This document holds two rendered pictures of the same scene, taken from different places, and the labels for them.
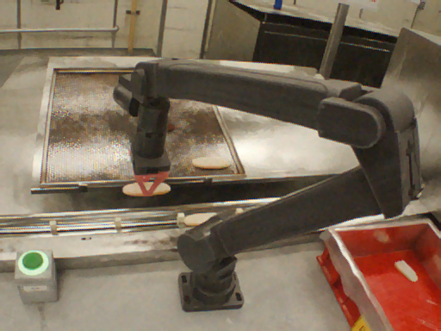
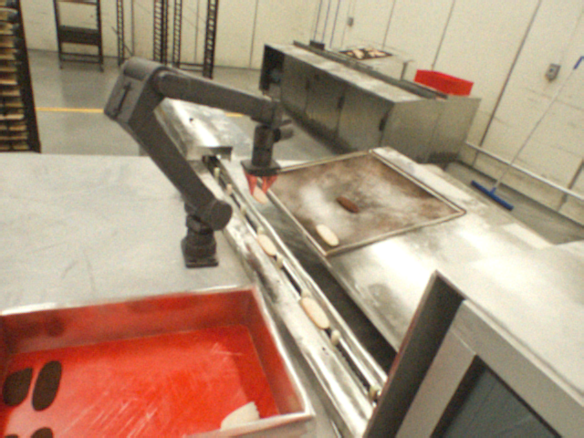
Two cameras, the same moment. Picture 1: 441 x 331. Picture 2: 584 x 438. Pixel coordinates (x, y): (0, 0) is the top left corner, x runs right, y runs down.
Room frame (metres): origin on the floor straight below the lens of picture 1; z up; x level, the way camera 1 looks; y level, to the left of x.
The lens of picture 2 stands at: (0.57, -0.94, 1.46)
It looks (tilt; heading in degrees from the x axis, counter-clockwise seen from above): 29 degrees down; 83
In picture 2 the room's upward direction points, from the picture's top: 11 degrees clockwise
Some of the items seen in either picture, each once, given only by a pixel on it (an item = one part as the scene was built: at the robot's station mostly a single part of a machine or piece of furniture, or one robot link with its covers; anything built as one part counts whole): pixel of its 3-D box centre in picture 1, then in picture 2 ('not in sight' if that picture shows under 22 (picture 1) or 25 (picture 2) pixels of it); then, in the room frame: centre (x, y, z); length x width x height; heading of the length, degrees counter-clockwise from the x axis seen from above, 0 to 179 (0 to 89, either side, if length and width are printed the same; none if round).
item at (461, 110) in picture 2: not in sight; (427, 127); (2.43, 3.47, 0.44); 0.70 x 0.55 x 0.87; 114
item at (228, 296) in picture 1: (213, 280); (200, 242); (0.46, -0.03, 0.86); 0.12 x 0.09 x 0.08; 108
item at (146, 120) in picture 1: (152, 112); (265, 136); (0.59, 0.14, 1.12); 0.07 x 0.06 x 0.07; 52
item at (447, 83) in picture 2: not in sight; (443, 81); (2.43, 3.47, 0.94); 0.51 x 0.36 x 0.13; 118
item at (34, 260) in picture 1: (33, 262); not in sight; (0.37, 0.29, 0.90); 0.04 x 0.04 x 0.02
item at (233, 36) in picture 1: (322, 65); not in sight; (3.33, -0.73, 0.51); 1.93 x 1.05 x 1.02; 114
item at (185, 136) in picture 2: not in sight; (174, 106); (0.15, 1.11, 0.89); 1.25 x 0.18 x 0.09; 114
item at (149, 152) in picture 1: (150, 141); (261, 157); (0.59, 0.14, 1.05); 0.10 x 0.07 x 0.07; 25
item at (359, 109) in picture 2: not in sight; (350, 94); (1.65, 4.22, 0.51); 3.00 x 1.26 x 1.03; 114
